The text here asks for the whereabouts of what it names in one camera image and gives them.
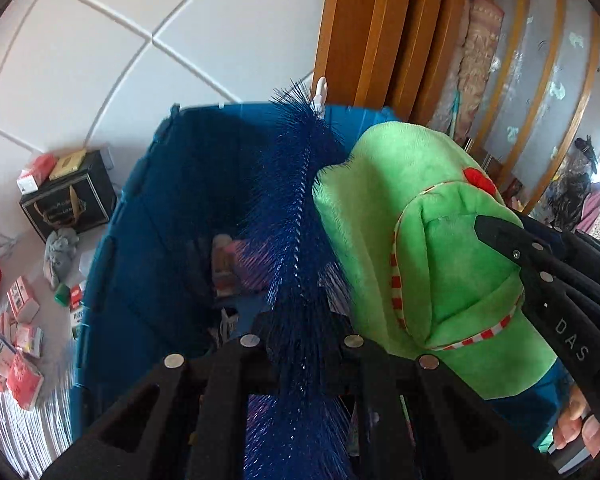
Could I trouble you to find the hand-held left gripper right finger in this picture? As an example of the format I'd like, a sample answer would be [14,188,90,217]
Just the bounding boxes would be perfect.
[327,312,561,480]

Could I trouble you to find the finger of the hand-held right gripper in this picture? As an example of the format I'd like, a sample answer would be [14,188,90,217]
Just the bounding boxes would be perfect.
[474,214,600,427]
[524,224,600,301]

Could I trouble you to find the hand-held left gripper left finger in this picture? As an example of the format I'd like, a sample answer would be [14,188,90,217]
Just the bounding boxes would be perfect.
[40,310,281,480]

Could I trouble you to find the blue bristle bottle brush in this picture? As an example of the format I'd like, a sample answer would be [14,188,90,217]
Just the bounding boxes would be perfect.
[242,77,361,480]

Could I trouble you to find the green plush slipper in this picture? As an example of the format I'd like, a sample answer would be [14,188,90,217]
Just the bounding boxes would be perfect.
[312,121,558,401]

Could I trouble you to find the blue plastic container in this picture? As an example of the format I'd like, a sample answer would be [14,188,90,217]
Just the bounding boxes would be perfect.
[70,102,581,456]

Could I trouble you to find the pink sanitary pad packet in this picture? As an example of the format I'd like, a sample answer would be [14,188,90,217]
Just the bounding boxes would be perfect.
[15,325,43,358]

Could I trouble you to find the small white green box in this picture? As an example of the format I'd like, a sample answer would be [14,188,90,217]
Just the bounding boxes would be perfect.
[0,327,18,376]

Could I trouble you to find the person's right hand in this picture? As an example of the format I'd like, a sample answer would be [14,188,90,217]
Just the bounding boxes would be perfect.
[552,385,600,456]

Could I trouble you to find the small white carton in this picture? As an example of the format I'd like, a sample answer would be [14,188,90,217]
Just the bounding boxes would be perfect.
[220,308,240,348]

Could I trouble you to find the dark hanging clothes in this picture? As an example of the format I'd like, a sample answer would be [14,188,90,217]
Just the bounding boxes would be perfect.
[545,135,600,233]

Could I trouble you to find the pink striped packet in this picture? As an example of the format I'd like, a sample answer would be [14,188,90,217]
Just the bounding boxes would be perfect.
[212,234,276,298]

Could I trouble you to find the frosted glass sliding door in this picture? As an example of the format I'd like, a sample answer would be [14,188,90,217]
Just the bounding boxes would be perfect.
[480,0,600,221]

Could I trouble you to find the grey plush mouse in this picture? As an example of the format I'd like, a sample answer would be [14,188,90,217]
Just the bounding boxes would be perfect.
[43,227,80,290]

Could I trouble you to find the folded patterned blanket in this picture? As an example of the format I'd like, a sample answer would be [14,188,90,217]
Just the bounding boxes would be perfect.
[430,0,503,136]

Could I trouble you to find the pink tissue pack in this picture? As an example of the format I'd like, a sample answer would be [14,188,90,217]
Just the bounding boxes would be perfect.
[6,352,45,411]

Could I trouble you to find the white tissue pack red label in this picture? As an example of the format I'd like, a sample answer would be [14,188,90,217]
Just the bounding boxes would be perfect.
[7,276,40,323]

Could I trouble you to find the black gift bag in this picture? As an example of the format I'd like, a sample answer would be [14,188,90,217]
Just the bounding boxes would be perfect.
[20,149,117,243]

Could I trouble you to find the tan flat box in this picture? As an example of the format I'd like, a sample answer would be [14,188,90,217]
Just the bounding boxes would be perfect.
[49,149,87,181]

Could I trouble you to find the pink red packet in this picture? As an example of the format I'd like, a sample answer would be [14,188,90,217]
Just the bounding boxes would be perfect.
[17,154,56,186]

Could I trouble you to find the wooden wardrobe panels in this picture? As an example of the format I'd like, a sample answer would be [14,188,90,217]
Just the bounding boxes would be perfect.
[312,0,501,126]

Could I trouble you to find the white wall hook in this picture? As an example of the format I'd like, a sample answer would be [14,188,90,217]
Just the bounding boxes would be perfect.
[312,76,328,116]

